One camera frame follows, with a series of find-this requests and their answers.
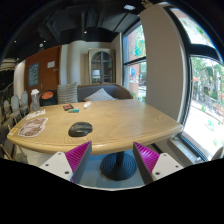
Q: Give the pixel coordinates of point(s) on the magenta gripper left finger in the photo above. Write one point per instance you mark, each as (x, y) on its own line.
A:
(69, 165)

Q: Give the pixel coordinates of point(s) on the white grey pillow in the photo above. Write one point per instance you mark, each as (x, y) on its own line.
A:
(100, 95)

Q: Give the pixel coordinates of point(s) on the arched glass cabinet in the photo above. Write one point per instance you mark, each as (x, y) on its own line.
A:
(101, 65)

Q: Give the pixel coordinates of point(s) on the small dark red box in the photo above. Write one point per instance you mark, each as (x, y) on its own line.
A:
(67, 107)

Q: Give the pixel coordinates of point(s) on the white notice paper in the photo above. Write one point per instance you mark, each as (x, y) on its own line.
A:
(51, 64)

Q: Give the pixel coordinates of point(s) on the small teal eraser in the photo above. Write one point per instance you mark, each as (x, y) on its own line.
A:
(73, 111)

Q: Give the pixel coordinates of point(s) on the black table pedestal base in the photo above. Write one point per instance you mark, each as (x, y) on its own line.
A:
(118, 166)

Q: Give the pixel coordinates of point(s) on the grey chair row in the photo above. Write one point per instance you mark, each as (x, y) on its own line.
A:
(16, 109)

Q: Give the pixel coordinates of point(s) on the clear water bottle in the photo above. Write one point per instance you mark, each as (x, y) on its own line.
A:
(35, 100)

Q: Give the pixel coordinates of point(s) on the black computer mouse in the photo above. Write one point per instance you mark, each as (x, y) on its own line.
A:
(80, 129)

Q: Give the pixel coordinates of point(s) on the white printed card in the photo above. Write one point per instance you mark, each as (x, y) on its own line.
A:
(35, 114)

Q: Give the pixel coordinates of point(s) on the grey brown sofa bench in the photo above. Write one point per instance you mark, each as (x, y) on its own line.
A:
(116, 91)

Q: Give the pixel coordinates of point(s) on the orange round stool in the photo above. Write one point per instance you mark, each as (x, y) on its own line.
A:
(48, 98)

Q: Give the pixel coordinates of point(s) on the round wooden table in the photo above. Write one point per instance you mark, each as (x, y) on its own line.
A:
(117, 124)

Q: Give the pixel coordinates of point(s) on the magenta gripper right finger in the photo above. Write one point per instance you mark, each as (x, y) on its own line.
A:
(152, 165)

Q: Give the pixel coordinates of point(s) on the blue chalkboard poster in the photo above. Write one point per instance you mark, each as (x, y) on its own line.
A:
(33, 73)

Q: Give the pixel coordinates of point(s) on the white tube object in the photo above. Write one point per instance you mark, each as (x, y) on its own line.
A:
(87, 104)

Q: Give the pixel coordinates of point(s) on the striped grey cushion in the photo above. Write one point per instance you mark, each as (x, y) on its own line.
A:
(67, 93)

